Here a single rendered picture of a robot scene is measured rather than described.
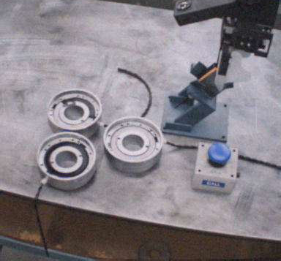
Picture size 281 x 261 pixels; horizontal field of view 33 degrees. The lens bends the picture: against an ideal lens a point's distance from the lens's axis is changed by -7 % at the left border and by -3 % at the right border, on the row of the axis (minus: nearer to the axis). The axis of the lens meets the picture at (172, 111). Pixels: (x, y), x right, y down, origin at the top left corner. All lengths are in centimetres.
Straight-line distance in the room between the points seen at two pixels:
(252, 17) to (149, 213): 36
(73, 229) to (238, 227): 41
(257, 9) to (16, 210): 70
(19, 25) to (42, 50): 12
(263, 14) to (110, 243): 59
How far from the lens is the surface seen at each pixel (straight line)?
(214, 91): 91
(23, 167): 90
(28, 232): 112
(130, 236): 110
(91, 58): 110
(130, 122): 92
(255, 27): 80
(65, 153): 89
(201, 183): 86
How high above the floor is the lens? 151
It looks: 46 degrees down
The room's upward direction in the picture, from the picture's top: 8 degrees clockwise
